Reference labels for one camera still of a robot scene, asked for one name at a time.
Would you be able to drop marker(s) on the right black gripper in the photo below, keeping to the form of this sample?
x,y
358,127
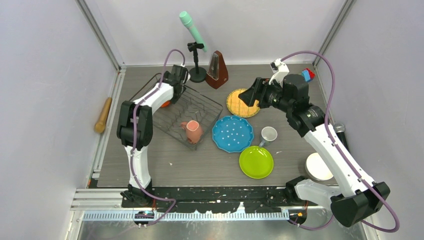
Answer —
x,y
255,92

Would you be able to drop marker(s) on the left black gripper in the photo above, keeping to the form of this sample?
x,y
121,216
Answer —
x,y
166,75

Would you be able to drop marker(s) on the black wire dish rack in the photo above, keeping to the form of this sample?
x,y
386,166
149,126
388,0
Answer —
x,y
192,105

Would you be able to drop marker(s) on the pink ceramic mug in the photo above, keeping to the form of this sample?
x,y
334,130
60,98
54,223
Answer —
x,y
193,131

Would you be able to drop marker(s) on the white bowl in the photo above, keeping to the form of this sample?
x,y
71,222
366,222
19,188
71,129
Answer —
x,y
316,168

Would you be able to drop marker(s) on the orange bowl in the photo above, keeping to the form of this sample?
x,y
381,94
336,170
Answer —
x,y
165,104

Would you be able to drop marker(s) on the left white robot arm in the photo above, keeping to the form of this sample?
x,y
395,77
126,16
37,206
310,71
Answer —
x,y
135,127

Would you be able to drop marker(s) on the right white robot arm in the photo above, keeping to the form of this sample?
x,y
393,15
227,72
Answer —
x,y
357,196

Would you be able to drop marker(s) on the black microphone stand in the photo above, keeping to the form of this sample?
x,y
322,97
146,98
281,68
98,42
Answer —
x,y
197,74

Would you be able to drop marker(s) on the woven bamboo coaster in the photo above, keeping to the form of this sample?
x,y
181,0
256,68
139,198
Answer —
x,y
237,107

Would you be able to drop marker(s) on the brown wooden metronome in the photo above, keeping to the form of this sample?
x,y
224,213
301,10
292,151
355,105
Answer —
x,y
217,73

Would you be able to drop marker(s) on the grey mug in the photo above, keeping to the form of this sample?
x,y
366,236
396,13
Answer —
x,y
268,135

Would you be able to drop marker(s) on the blue dotted plate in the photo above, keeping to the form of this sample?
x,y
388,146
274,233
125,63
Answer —
x,y
232,134

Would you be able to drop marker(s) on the colourful toy blocks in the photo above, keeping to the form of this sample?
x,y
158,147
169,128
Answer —
x,y
308,75

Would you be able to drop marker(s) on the mint green microphone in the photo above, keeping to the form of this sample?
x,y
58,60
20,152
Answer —
x,y
188,23

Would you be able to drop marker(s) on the green plate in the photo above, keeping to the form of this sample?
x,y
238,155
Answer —
x,y
256,162

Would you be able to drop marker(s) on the black handheld microphone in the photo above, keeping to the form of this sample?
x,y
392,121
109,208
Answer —
x,y
339,129

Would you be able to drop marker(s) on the wooden rolling pin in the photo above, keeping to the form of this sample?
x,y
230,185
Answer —
x,y
101,123

